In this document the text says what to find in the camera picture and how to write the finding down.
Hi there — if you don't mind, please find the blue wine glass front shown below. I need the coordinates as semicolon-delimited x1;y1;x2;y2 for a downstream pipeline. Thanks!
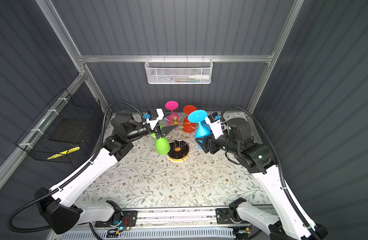
188;110;212;150

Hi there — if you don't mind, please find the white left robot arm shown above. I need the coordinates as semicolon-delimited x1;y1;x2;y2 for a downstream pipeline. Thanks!
37;109;174;235

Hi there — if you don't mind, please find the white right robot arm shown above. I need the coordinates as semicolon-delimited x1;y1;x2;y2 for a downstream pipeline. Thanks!
196;113;328;240

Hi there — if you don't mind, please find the green wine glass front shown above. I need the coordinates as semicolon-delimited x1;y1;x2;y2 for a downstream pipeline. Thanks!
155;138;170;155

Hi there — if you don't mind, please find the magenta wine glass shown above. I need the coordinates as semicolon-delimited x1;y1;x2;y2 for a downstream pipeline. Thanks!
165;101;179;126

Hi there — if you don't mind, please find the gold wine glass rack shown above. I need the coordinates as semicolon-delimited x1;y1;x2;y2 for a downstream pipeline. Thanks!
167;116;198;163

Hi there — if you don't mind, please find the red wine glass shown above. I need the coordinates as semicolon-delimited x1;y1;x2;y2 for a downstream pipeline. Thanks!
183;105;197;133

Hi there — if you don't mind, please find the white marker in basket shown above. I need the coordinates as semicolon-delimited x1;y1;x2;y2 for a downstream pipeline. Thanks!
189;75;211;81

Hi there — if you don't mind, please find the white perforated vent cover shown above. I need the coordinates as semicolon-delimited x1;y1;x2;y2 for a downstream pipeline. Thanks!
59;227;236;240

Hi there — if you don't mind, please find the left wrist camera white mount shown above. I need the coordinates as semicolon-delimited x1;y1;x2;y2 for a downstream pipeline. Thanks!
144;109;164;130

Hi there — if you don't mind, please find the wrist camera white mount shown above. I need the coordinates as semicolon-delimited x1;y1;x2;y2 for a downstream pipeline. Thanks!
144;109;164;130
205;112;224;140

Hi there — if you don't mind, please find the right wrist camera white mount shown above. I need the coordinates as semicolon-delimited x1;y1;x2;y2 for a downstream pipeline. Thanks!
205;112;224;140

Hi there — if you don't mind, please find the white wire mesh basket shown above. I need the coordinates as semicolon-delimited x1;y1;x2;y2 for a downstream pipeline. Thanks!
144;59;214;85

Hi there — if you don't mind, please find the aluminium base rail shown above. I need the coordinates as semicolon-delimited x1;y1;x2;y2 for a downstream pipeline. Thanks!
122;203;279;232

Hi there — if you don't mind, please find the black wire basket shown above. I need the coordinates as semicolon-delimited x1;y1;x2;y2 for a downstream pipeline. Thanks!
15;84;103;164

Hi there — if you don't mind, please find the right black corrugated cable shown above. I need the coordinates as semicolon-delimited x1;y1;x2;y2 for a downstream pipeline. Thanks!
219;105;323;240

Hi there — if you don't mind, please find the black corrugated cable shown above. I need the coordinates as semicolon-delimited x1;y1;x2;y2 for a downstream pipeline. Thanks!
6;101;145;233
219;105;323;240

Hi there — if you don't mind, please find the left black corrugated cable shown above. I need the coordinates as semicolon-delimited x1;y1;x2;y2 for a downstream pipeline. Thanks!
6;101;145;233

